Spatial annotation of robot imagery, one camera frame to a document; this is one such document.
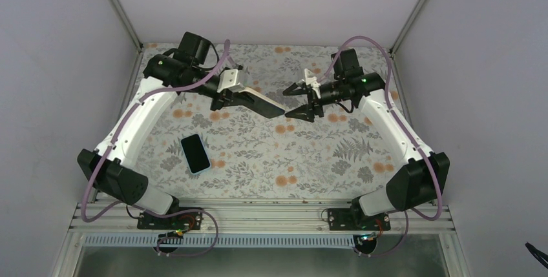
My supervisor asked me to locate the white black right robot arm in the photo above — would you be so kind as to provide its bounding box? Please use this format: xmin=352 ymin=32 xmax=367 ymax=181
xmin=283 ymin=49 xmax=450 ymax=230

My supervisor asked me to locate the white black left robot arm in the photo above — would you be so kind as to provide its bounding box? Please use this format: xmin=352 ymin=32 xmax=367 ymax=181
xmin=77 ymin=32 xmax=234 ymax=229

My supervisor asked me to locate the blue-cased black phone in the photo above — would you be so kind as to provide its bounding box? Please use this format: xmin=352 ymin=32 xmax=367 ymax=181
xmin=180 ymin=134 xmax=211 ymax=175

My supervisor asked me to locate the floral patterned table mat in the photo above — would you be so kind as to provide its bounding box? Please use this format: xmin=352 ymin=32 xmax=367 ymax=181
xmin=101 ymin=43 xmax=429 ymax=201

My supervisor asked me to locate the black object at edge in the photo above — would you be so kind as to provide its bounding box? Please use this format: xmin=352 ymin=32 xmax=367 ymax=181
xmin=525 ymin=242 xmax=548 ymax=269

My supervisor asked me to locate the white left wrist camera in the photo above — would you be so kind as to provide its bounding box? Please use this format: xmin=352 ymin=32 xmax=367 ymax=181
xmin=216 ymin=69 xmax=248 ymax=93

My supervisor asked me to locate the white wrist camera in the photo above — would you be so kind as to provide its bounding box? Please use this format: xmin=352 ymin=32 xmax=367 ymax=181
xmin=299 ymin=68 xmax=321 ymax=99
xmin=216 ymin=69 xmax=248 ymax=93

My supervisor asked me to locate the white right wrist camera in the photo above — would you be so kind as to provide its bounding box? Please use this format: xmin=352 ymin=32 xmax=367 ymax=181
xmin=299 ymin=68 xmax=321 ymax=99

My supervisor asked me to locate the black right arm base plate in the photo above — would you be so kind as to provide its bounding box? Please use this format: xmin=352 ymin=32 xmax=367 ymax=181
xmin=326 ymin=208 xmax=391 ymax=231

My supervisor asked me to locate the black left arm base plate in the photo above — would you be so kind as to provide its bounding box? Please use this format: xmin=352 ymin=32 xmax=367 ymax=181
xmin=136 ymin=207 xmax=203 ymax=231

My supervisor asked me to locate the aluminium rail frame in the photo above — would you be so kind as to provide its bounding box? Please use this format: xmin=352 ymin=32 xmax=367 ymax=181
xmin=53 ymin=198 xmax=469 ymax=276

